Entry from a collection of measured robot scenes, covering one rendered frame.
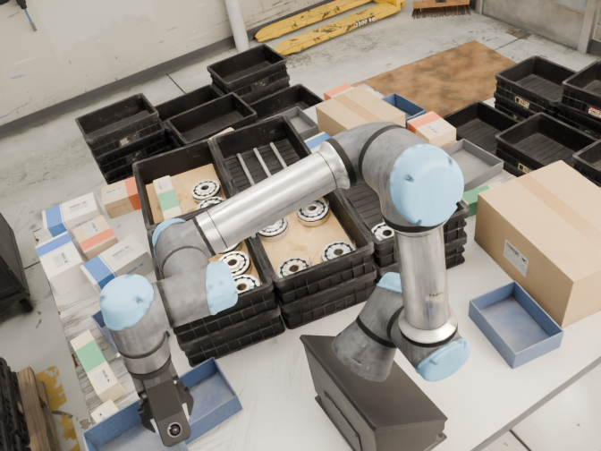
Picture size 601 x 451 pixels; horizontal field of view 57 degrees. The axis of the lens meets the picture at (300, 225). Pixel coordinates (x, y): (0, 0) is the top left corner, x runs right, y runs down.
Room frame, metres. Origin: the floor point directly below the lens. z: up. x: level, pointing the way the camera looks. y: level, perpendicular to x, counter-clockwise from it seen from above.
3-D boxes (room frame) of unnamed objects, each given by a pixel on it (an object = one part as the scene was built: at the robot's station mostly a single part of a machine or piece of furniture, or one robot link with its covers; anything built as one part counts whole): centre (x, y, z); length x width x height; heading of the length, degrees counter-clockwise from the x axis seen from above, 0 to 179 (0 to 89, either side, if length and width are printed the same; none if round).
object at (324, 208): (1.34, -0.05, 0.86); 0.10 x 0.10 x 0.01
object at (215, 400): (0.81, 0.37, 0.74); 0.20 x 0.15 x 0.07; 114
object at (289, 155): (1.61, 0.08, 0.87); 0.40 x 0.30 x 0.11; 12
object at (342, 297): (1.22, -0.01, 0.76); 0.40 x 0.30 x 0.12; 12
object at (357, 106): (1.86, -0.32, 0.78); 0.30 x 0.22 x 0.16; 23
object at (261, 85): (3.03, 0.12, 0.37); 0.40 x 0.30 x 0.45; 112
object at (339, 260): (1.22, -0.01, 0.92); 0.40 x 0.30 x 0.02; 12
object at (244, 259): (1.17, 0.22, 0.86); 0.10 x 0.10 x 0.01
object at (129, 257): (1.38, 0.64, 0.75); 0.20 x 0.12 x 0.09; 123
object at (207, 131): (2.51, 0.34, 0.37); 0.40 x 0.30 x 0.45; 112
